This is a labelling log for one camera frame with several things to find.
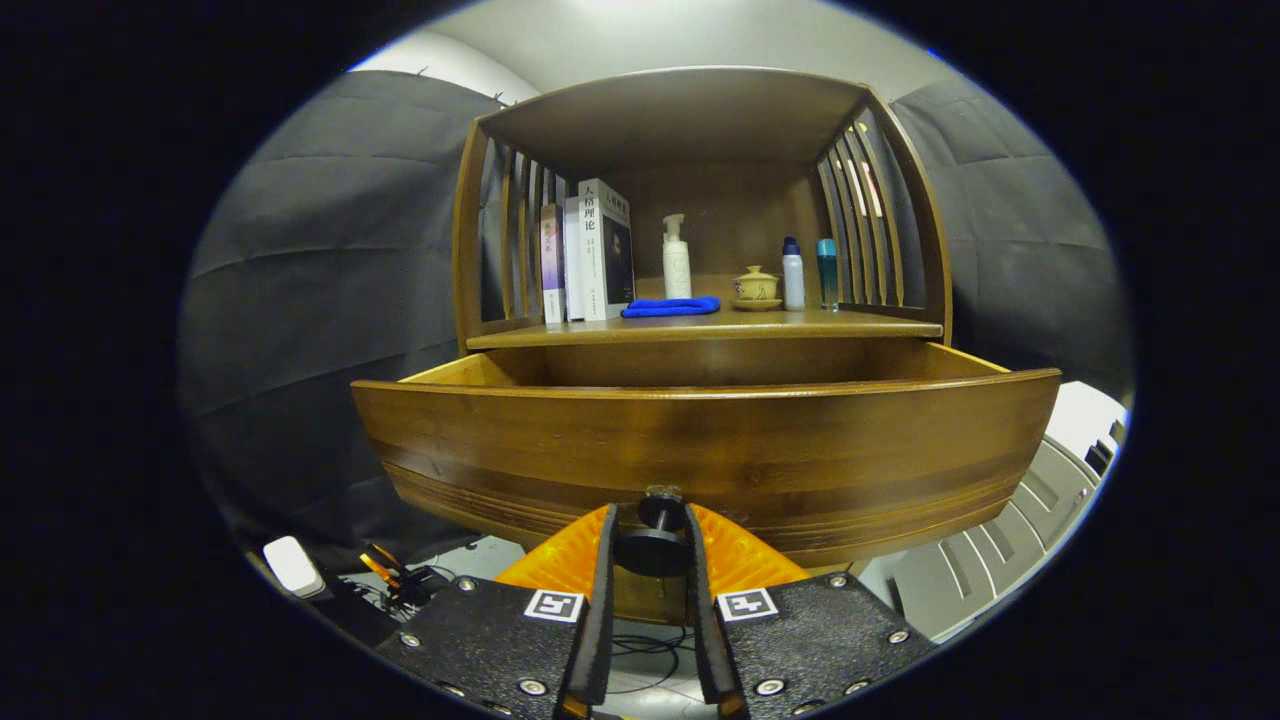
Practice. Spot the white plastic device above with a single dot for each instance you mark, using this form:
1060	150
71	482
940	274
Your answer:
292	566

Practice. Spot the wooden countertop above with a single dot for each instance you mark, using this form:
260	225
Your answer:
760	322

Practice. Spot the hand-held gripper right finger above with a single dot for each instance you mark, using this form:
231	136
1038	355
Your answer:
705	630

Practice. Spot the thin white book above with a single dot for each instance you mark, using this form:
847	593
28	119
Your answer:
573	260

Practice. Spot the clear blue bottle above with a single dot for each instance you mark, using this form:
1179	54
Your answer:
827	275

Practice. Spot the white book with portrait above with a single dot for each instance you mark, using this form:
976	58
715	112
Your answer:
605	250

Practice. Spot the purple book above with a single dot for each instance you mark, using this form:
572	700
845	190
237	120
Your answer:
552	265

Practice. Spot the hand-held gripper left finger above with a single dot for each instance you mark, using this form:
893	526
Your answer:
600	620

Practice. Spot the wooden cabinet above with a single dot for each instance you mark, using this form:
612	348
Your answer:
680	120

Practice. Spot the white filing cabinet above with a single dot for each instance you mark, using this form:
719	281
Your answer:
1000	540

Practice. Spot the white bottle with blue cap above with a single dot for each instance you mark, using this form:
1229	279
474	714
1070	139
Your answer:
793	280

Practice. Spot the yellow lidded teacup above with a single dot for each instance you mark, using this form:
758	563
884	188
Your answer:
757	286

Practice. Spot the blue folded cloth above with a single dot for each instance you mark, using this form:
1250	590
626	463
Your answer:
670	307

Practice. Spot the white pump bottle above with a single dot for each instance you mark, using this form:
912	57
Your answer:
677	265

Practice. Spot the wooden drawer with black knob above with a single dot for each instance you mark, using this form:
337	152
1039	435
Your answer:
700	440

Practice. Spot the yellow saucer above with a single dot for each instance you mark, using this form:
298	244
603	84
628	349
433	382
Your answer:
757	304

